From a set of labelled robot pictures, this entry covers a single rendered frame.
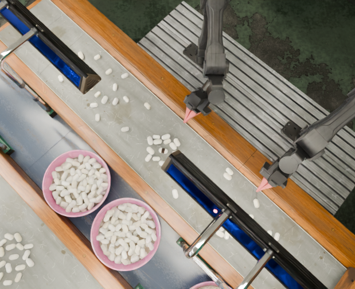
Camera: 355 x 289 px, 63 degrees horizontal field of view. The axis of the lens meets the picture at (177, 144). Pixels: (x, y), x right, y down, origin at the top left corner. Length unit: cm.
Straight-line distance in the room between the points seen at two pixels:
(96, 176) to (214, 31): 72
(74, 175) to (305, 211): 94
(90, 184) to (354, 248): 106
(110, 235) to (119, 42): 84
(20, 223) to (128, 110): 62
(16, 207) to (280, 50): 202
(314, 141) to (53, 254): 102
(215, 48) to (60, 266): 97
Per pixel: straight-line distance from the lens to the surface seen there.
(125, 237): 121
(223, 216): 82
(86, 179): 125
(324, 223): 131
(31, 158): 141
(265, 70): 151
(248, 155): 123
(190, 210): 119
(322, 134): 103
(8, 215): 134
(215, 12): 107
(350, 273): 130
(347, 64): 261
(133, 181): 118
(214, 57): 103
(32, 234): 130
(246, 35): 244
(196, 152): 122
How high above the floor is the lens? 192
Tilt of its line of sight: 75 degrees down
